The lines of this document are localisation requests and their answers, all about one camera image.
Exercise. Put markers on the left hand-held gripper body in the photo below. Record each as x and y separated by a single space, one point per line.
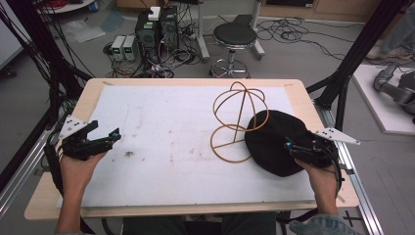
75 145

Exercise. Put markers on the white stand legs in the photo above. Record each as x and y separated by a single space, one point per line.
204 36

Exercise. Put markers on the black hat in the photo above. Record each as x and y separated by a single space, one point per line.
270 147

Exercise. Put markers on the aluminium rail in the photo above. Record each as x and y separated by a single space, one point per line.
354 182
23 173

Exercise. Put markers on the small white box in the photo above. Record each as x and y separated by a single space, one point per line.
154 13

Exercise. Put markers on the light wooden table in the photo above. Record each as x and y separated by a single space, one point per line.
42 202

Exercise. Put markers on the person's left hand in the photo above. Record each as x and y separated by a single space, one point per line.
78 173

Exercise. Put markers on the person's right hand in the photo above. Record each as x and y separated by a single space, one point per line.
321 178

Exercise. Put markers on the white table mat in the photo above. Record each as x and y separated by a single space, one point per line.
169 156

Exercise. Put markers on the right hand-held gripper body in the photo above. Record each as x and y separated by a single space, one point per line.
321 151

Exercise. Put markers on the black round stool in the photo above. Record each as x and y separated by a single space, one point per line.
234 36

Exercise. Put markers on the black computer tower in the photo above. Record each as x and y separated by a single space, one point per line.
169 27
148 36

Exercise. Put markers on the black metal frame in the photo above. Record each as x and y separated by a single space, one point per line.
359 52
39 55

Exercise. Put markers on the clear plastic sheet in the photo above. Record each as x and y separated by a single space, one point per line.
83 31

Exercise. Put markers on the white platform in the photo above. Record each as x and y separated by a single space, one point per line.
381 107

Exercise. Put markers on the grey power supply unit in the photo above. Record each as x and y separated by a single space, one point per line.
118 47
129 48

